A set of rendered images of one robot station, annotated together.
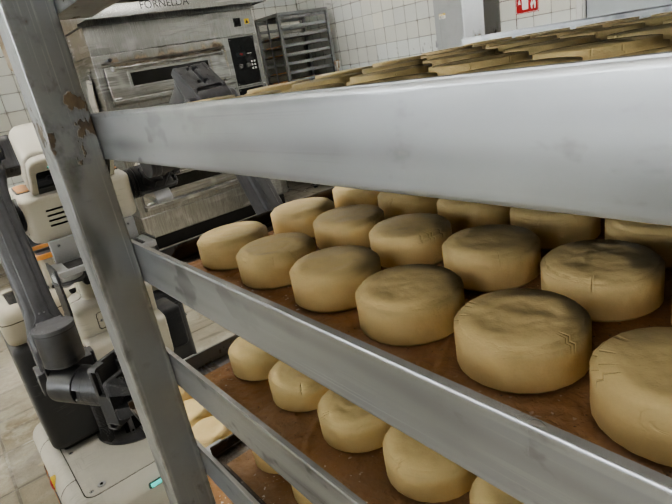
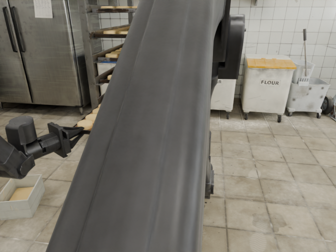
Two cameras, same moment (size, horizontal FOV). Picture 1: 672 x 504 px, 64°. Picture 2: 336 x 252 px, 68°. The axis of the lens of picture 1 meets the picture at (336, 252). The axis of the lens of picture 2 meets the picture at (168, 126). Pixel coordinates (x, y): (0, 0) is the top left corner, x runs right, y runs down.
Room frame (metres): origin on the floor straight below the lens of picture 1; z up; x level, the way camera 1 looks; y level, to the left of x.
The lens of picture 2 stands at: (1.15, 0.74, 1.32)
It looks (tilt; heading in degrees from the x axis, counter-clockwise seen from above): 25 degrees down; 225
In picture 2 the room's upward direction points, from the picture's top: straight up
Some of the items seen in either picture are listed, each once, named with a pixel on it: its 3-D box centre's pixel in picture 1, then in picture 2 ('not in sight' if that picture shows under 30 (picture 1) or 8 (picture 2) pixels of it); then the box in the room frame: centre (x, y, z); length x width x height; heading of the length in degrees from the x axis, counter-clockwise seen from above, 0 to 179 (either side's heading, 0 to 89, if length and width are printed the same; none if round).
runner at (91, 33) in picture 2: not in sight; (119, 29); (0.37, -0.36, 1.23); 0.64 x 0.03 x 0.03; 36
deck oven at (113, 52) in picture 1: (182, 120); not in sight; (5.24, 1.19, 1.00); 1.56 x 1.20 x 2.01; 125
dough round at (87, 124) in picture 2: not in sight; (85, 124); (0.79, -0.01, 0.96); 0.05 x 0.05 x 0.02
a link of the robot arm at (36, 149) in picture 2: not in sight; (28, 149); (0.99, 0.03, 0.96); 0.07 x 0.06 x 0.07; 6
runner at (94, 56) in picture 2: not in sight; (121, 48); (0.37, -0.36, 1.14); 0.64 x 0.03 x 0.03; 36
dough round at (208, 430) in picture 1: (211, 435); not in sight; (0.52, 0.18, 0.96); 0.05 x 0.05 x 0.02
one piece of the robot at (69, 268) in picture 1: (106, 266); not in sight; (1.38, 0.61, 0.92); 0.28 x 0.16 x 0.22; 126
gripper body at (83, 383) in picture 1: (105, 386); not in sight; (0.68, 0.36, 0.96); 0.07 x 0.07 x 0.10; 66
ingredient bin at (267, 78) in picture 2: not in sight; (263, 87); (-2.06, -0.63, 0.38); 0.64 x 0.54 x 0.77; 33
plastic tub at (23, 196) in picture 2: not in sight; (22, 196); (0.87, -1.04, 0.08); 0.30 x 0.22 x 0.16; 52
